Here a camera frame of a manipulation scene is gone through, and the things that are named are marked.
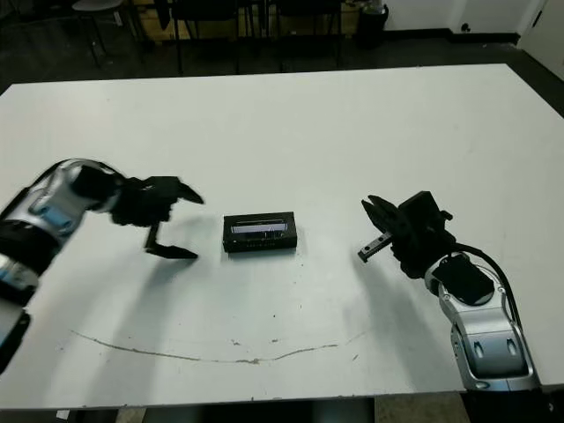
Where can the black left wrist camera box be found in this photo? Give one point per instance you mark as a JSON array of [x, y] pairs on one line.
[[161, 185]]

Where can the grey stool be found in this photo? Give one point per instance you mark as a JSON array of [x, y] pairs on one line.
[[94, 5]]

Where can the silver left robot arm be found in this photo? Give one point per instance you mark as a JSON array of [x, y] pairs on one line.
[[39, 211]]

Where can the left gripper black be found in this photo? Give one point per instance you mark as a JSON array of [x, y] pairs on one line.
[[136, 207]]

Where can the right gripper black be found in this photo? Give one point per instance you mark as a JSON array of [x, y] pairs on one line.
[[418, 249]]

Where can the white door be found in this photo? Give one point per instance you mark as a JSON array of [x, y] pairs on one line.
[[546, 31]]

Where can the black trash bin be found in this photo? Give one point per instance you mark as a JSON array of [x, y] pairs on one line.
[[372, 26]]

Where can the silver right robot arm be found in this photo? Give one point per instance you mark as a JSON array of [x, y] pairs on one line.
[[489, 335]]

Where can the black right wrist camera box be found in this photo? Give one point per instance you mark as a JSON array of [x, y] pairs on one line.
[[418, 207]]

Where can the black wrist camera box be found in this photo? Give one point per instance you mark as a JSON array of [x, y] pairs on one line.
[[161, 185], [418, 207]]

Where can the black glossy box lid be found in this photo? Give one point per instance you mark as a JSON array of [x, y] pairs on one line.
[[260, 242]]

